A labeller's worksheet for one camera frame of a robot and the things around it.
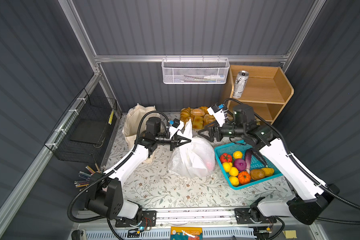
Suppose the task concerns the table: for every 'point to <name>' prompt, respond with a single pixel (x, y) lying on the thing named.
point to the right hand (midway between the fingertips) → (203, 130)
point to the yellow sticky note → (290, 234)
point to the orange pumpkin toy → (244, 177)
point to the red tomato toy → (225, 158)
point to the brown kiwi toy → (256, 174)
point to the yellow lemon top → (237, 154)
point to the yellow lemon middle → (233, 171)
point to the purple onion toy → (240, 164)
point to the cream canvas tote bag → (133, 116)
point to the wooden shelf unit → (267, 90)
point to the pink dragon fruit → (209, 165)
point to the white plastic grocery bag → (194, 159)
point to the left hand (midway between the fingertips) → (190, 140)
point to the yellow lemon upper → (227, 165)
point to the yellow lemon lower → (234, 180)
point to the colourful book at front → (186, 233)
